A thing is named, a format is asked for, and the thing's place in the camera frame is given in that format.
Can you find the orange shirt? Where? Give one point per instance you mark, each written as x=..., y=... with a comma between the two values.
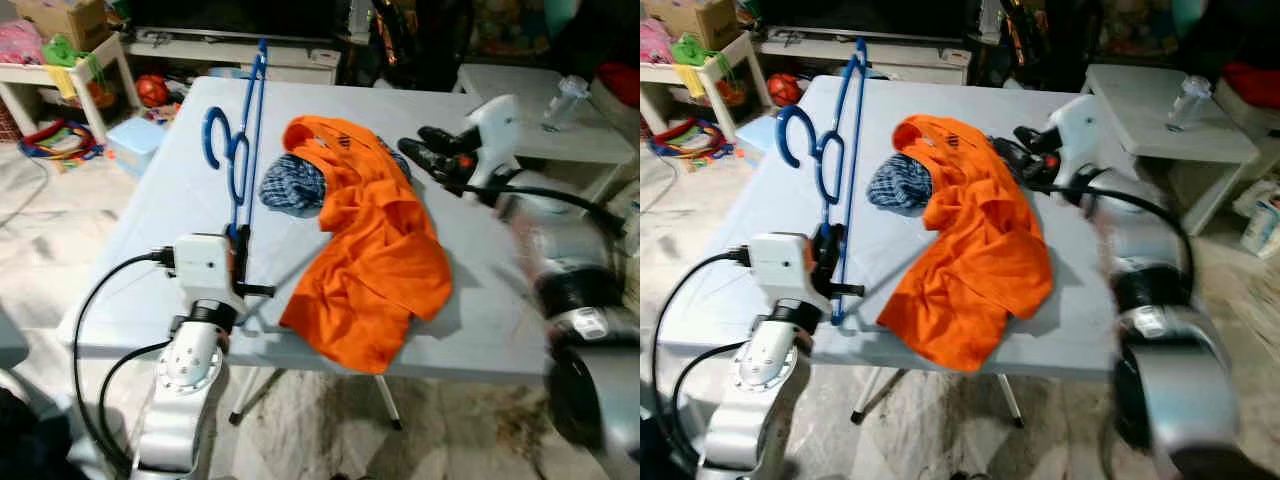
x=970, y=260
x=370, y=260

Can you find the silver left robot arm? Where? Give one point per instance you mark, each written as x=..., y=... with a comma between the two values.
x=765, y=370
x=190, y=370

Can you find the blue plaid cloth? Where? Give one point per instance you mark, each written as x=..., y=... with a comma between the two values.
x=895, y=185
x=290, y=185

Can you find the light blue folding table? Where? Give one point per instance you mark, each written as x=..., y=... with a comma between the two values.
x=150, y=230
x=1075, y=330

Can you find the white side table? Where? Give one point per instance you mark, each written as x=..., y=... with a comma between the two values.
x=1140, y=110
x=580, y=140

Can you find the clear plastic bottle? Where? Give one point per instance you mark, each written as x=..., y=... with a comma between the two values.
x=565, y=100
x=1188, y=100

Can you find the light blue plastic tub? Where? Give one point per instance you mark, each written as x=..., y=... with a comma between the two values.
x=135, y=150
x=765, y=135

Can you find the red ball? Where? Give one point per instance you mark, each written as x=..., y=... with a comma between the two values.
x=784, y=90
x=151, y=91

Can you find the colourful toy rings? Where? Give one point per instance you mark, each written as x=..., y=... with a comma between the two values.
x=690, y=140
x=60, y=142

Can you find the red cushion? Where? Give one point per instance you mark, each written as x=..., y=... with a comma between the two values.
x=622, y=85
x=1250, y=85

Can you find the white TV bench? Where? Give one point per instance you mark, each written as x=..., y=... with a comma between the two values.
x=860, y=58
x=230, y=58

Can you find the black television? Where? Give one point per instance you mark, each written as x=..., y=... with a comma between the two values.
x=240, y=15
x=870, y=15

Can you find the white kids table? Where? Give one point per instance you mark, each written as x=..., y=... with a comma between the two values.
x=20, y=75
x=660, y=75

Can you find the yellow cloth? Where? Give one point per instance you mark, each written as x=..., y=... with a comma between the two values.
x=62, y=82
x=692, y=82

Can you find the pink bag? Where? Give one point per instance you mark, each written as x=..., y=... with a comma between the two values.
x=652, y=45
x=20, y=45

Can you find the green toy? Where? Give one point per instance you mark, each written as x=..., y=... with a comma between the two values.
x=695, y=50
x=62, y=52

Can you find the brown cardboard box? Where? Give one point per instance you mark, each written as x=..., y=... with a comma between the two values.
x=700, y=20
x=60, y=22

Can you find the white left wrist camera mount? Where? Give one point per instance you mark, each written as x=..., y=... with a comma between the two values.
x=205, y=270
x=780, y=270

